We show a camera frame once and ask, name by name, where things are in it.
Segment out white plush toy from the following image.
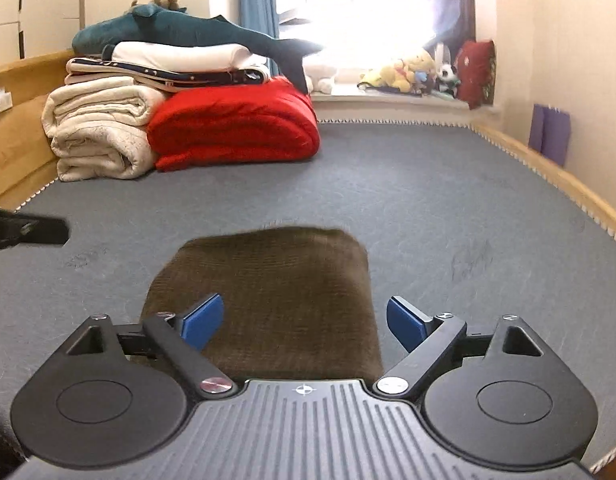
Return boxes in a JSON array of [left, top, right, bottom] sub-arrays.
[[303, 62, 337, 94]]

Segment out wooden bed side rail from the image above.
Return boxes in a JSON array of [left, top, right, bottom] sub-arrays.
[[470, 122, 616, 252]]

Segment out red folded blanket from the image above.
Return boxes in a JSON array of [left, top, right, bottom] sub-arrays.
[[147, 76, 322, 172]]

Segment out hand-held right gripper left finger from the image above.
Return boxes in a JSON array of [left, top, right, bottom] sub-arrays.
[[65, 293, 237, 401]]

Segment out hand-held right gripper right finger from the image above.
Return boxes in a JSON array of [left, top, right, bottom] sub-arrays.
[[373, 296, 547, 396]]

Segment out brown corduroy pants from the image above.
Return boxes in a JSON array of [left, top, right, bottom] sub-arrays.
[[140, 226, 382, 384]]

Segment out small yellow plush toy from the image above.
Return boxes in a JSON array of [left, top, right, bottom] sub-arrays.
[[359, 67, 405, 92]]

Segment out yellow bear plush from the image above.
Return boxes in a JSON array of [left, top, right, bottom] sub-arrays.
[[397, 52, 437, 92]]

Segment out teal shark plush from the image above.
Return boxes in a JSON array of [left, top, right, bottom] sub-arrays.
[[71, 4, 325, 96]]

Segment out cream folded blanket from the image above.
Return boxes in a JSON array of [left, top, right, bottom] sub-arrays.
[[41, 84, 167, 139]]

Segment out white folded blanket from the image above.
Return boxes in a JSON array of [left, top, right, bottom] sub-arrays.
[[110, 41, 255, 72]]

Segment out navy trimmed folded blanket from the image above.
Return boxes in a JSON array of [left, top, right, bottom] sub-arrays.
[[64, 57, 272, 94]]

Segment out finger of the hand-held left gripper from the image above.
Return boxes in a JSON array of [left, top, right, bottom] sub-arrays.
[[0, 207, 70, 247]]

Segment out red pillow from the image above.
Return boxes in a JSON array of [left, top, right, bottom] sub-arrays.
[[457, 40, 497, 111]]

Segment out white wardrobe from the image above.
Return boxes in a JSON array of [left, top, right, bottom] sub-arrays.
[[0, 0, 85, 69]]

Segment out wooden headboard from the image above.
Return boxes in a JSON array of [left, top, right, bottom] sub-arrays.
[[0, 50, 85, 211]]

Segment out purple board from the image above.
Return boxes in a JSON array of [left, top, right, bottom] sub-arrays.
[[528, 103, 572, 167]]

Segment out panda plush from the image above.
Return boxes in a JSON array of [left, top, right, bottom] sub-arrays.
[[435, 61, 462, 97]]

